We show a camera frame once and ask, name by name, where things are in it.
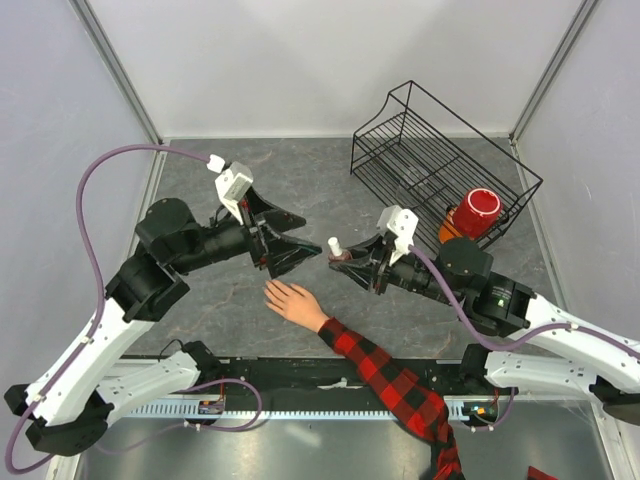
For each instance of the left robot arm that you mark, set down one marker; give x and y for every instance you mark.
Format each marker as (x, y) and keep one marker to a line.
(72, 405)

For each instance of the orange cup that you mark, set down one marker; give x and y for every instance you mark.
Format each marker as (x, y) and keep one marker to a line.
(453, 226)

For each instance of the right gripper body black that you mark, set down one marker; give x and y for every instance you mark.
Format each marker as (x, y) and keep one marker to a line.
(382, 261)

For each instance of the white slotted cable duct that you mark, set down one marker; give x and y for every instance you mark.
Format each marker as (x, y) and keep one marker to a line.
(194, 409)

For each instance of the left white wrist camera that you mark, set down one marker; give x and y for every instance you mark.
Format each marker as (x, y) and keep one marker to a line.
(232, 184)

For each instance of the black wire rack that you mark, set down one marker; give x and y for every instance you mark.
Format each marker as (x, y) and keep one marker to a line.
(422, 155)

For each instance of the glitter red nail polish bottle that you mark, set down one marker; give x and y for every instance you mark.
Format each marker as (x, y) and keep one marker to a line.
(344, 256)

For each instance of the red plaid sleeve forearm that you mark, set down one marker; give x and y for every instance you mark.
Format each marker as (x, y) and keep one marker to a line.
(422, 411)

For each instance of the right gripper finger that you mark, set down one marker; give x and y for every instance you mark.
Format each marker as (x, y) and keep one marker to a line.
(369, 251)
(363, 274)

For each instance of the red mug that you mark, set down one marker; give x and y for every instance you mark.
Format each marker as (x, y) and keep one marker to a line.
(477, 212)

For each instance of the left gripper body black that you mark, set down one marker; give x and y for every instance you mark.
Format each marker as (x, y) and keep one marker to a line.
(256, 238)

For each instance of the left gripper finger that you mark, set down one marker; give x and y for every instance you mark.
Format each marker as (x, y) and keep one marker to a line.
(280, 220)
(283, 253)

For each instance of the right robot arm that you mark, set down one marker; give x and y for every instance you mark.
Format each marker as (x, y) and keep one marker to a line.
(523, 340)

